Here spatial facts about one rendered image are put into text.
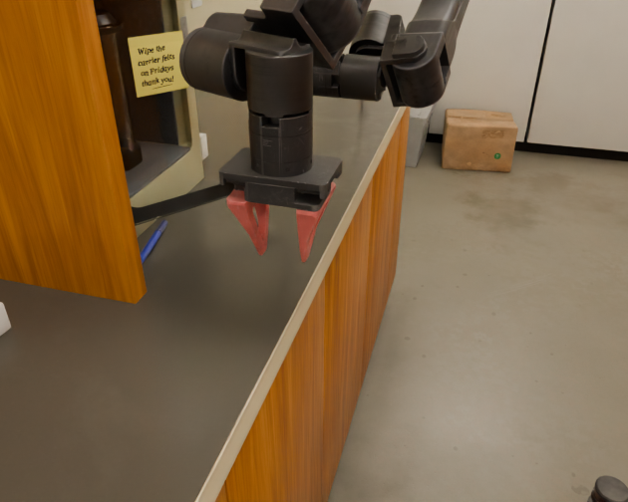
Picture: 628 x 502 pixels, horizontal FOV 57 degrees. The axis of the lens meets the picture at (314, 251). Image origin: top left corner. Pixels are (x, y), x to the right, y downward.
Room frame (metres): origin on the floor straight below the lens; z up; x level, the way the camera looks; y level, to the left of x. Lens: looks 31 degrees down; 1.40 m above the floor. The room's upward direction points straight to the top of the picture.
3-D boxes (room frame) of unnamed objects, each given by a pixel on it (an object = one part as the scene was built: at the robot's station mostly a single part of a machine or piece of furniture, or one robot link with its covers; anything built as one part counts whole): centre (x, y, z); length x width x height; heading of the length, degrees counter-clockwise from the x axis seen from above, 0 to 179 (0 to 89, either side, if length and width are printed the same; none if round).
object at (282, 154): (0.50, 0.03, 1.21); 0.10 x 0.07 x 0.07; 74
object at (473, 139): (3.36, -1.00, 0.14); 0.41 x 0.33 x 0.29; 80
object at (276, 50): (0.50, 0.03, 1.27); 0.07 x 0.06 x 0.07; 51
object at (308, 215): (0.50, 0.02, 1.14); 0.07 x 0.07 x 0.09; 74
